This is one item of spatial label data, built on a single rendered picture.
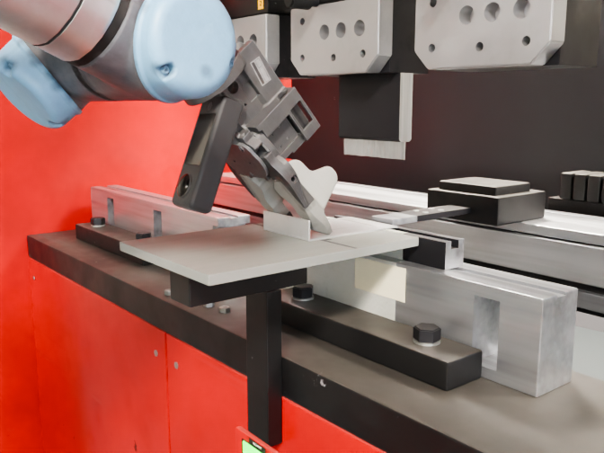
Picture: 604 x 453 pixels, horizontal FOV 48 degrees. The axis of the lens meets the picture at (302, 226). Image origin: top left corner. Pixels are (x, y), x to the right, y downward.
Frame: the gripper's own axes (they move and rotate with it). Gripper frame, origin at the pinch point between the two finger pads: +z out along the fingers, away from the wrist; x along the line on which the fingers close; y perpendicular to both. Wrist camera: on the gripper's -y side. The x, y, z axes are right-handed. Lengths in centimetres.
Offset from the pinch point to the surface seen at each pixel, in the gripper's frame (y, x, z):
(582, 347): 121, 107, 236
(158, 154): 18, 85, 13
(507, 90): 55, 18, 27
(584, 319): 144, 122, 250
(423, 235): 6.8, -9.3, 6.8
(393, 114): 15.0, -4.5, -3.3
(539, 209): 27.4, -5.1, 24.8
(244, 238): -5.7, 1.1, -3.9
